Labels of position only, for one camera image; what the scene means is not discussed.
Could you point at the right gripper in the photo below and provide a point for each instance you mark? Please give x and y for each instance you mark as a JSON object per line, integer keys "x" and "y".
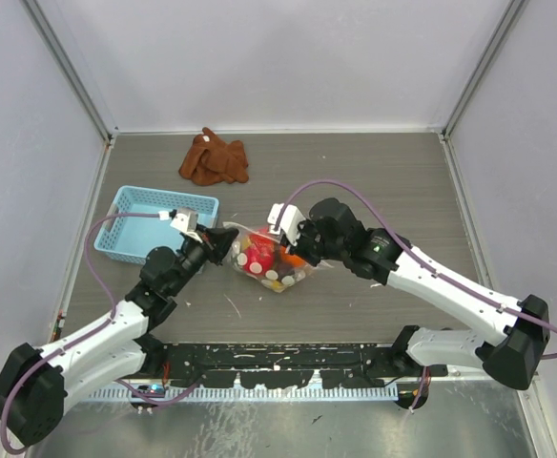
{"x": 299, "y": 248}

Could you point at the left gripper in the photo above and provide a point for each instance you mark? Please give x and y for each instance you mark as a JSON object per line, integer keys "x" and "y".
{"x": 216, "y": 240}

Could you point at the clear zip top bag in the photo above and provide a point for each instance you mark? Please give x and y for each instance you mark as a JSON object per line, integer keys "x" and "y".
{"x": 282, "y": 275}

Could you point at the red apple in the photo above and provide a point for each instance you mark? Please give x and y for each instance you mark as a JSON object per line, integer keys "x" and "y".
{"x": 257, "y": 254}

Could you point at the orange tangerine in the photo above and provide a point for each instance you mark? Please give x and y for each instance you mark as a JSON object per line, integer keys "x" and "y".
{"x": 294, "y": 260}

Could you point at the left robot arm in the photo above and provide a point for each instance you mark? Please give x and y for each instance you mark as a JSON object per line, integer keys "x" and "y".
{"x": 39, "y": 385}

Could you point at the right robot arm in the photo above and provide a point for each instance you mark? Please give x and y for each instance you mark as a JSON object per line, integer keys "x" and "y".
{"x": 505, "y": 337}

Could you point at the brown cloth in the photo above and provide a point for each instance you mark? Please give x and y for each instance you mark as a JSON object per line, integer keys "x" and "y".
{"x": 211, "y": 160}

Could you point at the light blue plastic basket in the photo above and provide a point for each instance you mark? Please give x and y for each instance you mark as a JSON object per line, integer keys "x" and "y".
{"x": 134, "y": 234}

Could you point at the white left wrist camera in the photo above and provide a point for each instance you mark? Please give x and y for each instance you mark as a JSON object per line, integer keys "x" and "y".
{"x": 183, "y": 220}

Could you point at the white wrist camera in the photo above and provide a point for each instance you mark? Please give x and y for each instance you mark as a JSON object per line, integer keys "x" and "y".
{"x": 183, "y": 220}
{"x": 284, "y": 220}

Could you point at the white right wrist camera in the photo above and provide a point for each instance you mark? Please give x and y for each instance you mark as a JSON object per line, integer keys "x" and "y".
{"x": 284, "y": 220}

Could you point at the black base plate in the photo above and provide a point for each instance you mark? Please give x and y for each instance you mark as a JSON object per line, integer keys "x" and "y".
{"x": 274, "y": 366}

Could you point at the slotted cable duct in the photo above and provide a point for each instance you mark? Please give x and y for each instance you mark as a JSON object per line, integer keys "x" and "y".
{"x": 311, "y": 393}

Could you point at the aluminium frame post left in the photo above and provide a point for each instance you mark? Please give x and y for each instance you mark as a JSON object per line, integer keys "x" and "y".
{"x": 51, "y": 24}

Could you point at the aluminium frame post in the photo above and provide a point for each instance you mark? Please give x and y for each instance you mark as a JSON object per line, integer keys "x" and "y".
{"x": 51, "y": 24}
{"x": 507, "y": 22}

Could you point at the aluminium frame post right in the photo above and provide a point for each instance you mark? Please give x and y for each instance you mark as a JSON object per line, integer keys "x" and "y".
{"x": 507, "y": 22}

